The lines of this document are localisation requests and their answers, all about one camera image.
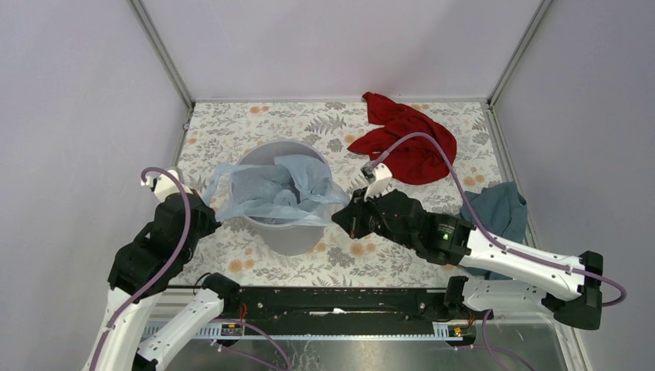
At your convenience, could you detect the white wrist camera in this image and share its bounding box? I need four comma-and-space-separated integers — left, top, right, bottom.
141, 168, 192, 203
361, 163, 392, 199

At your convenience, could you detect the white slotted cable duct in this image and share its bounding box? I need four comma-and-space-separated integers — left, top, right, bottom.
141, 319, 477, 342

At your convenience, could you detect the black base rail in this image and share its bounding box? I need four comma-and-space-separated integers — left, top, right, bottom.
221, 287, 484, 327

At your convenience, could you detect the right aluminium frame post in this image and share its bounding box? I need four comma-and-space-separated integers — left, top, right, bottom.
487, 0, 555, 106

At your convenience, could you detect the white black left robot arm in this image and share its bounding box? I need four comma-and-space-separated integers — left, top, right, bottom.
83, 191, 241, 370

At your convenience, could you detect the light blue plastic trash bag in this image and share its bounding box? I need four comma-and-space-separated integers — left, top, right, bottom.
202, 155, 351, 226

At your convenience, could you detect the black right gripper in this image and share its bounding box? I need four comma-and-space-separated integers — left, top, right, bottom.
331, 186, 416, 249

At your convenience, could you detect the red cloth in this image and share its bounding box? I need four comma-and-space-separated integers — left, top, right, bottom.
348, 92, 457, 186

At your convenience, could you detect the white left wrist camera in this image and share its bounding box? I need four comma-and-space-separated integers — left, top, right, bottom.
141, 168, 192, 203

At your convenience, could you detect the aluminium frame post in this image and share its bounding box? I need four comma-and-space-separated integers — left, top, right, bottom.
487, 0, 555, 106
127, 0, 195, 112

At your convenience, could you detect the left aluminium frame post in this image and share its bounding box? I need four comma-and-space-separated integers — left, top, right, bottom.
127, 0, 195, 112

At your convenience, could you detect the floral patterned table mat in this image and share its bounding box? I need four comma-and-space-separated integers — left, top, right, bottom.
175, 102, 501, 288

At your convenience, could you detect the grey plastic trash bin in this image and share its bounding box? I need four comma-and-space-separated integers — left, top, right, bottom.
236, 139, 328, 256

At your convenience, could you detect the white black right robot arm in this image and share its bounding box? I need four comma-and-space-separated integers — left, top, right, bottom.
331, 189, 603, 330

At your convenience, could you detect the teal blue cloth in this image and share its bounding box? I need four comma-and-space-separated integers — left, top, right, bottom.
457, 181, 528, 281

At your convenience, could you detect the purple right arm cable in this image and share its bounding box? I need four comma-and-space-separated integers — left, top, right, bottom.
371, 132, 628, 371

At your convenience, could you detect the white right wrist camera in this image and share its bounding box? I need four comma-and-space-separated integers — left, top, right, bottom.
361, 163, 392, 199

